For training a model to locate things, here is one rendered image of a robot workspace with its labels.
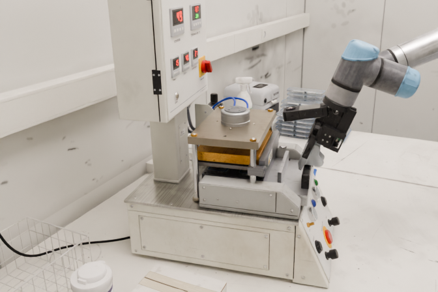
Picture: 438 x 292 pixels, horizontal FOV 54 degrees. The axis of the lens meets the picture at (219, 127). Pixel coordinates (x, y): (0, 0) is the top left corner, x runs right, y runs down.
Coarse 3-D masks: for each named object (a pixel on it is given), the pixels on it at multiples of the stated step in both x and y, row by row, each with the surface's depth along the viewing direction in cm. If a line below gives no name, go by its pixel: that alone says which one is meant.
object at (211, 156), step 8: (264, 144) 114; (200, 152) 110; (208, 152) 110; (216, 152) 110; (224, 152) 110; (232, 152) 110; (240, 152) 110; (248, 152) 109; (256, 152) 109; (200, 160) 112; (208, 160) 111; (216, 160) 110; (224, 160) 109; (232, 160) 109; (240, 160) 108; (248, 160) 107; (256, 160) 107; (232, 168) 109; (240, 168) 109
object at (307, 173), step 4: (304, 168) 111; (308, 168) 111; (304, 172) 109; (308, 172) 109; (304, 176) 108; (308, 176) 107; (304, 180) 108; (308, 180) 108; (304, 184) 108; (308, 184) 108; (304, 188) 109; (308, 188) 108
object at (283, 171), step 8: (288, 152) 122; (280, 160) 126; (288, 160) 122; (296, 160) 126; (272, 168) 121; (280, 168) 111; (288, 168) 121; (296, 168) 121; (312, 168) 120; (200, 176) 117; (272, 176) 116; (280, 176) 109; (288, 176) 116; (296, 176) 116; (312, 176) 122; (288, 184) 111; (296, 184) 111; (296, 192) 107; (304, 192) 107; (304, 200) 106
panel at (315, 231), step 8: (312, 184) 126; (320, 192) 131; (320, 200) 127; (304, 208) 110; (320, 208) 124; (304, 216) 107; (320, 216) 121; (328, 216) 130; (304, 224) 105; (312, 224) 106; (320, 224) 118; (312, 232) 109; (320, 232) 115; (312, 240) 106; (320, 240) 113; (328, 248) 117; (320, 256) 107; (328, 264) 112; (328, 272) 109; (328, 280) 107
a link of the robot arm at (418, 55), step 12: (420, 36) 112; (432, 36) 111; (396, 48) 113; (408, 48) 111; (420, 48) 111; (432, 48) 110; (396, 60) 112; (408, 60) 111; (420, 60) 112; (432, 60) 113
